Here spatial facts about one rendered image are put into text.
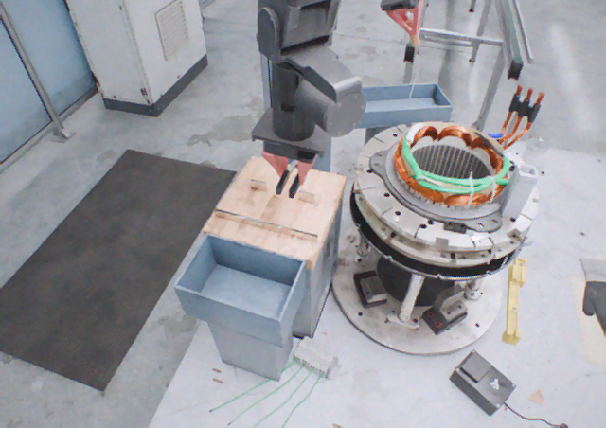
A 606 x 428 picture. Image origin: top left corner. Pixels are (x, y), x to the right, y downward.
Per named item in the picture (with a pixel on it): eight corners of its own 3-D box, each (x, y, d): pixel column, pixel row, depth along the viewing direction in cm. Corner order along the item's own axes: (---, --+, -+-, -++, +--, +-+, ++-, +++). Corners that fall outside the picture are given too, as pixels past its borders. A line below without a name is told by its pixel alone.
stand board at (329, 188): (312, 271, 64) (312, 261, 62) (204, 240, 68) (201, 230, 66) (346, 186, 77) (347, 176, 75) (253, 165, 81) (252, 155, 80)
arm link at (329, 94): (321, -12, 46) (256, 3, 42) (392, 26, 40) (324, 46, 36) (315, 78, 55) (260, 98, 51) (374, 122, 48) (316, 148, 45)
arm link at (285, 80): (300, 35, 50) (260, 46, 47) (336, 58, 46) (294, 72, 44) (299, 82, 55) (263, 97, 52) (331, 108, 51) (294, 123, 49)
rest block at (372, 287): (377, 278, 89) (379, 273, 87) (386, 299, 85) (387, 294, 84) (359, 282, 88) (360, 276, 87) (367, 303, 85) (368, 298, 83)
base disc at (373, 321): (507, 373, 76) (508, 371, 75) (311, 331, 83) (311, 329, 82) (495, 225, 103) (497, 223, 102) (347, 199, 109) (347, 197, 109)
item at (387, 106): (417, 169, 120) (436, 82, 100) (429, 194, 112) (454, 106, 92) (333, 176, 118) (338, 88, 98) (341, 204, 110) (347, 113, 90)
